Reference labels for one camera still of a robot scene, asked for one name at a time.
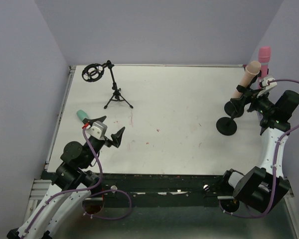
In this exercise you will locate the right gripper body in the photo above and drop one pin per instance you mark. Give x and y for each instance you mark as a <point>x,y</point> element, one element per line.
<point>247,97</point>

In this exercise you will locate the beige toy microphone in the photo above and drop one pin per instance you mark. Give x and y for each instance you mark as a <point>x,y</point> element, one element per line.
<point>251,70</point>

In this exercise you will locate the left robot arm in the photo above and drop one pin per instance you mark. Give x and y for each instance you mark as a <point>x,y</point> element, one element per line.
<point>71,183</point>

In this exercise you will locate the pink toy microphone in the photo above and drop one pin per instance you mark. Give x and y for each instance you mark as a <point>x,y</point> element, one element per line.
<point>264,56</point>

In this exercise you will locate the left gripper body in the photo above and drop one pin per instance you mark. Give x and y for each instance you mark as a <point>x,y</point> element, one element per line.
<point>107,140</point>

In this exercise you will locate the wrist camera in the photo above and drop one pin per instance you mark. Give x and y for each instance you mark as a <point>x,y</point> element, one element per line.
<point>266,84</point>
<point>96,130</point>

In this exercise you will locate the mint green toy microphone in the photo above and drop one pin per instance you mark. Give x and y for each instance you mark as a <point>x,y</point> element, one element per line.
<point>83,117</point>

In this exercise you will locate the black tripod shock-mount stand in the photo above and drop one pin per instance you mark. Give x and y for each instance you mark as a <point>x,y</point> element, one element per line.
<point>94,72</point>

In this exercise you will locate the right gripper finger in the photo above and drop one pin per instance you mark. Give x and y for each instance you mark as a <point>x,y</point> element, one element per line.
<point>249,92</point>
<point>239,105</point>

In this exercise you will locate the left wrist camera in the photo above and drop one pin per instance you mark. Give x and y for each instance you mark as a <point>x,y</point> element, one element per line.
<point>96,130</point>

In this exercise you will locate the black front mounting rail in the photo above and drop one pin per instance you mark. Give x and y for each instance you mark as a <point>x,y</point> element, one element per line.
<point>155,190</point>

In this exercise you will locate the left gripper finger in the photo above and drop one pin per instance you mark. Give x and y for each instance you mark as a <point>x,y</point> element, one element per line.
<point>117,137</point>
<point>87,120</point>

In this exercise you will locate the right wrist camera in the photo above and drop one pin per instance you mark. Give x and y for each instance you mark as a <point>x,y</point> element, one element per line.
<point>266,84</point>

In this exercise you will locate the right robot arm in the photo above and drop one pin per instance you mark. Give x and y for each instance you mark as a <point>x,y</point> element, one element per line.
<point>264,185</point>

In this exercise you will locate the aluminium side frame rail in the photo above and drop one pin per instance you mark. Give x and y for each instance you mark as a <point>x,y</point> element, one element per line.
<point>60,114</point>

